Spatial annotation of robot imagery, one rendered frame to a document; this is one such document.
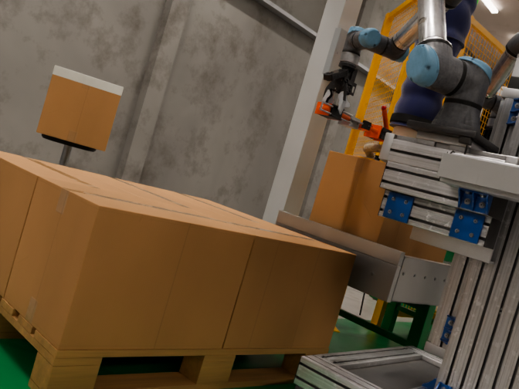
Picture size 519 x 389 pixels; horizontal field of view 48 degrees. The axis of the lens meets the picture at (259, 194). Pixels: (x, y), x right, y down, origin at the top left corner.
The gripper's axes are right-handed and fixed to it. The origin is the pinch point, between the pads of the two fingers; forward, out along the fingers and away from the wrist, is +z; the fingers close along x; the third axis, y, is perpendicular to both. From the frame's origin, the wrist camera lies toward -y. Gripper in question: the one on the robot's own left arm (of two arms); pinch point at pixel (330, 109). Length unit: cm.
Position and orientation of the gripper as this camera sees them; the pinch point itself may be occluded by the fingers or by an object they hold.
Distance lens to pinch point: 243.2
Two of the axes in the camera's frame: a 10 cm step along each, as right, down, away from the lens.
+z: -2.9, 9.6, 0.3
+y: 7.0, 1.9, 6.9
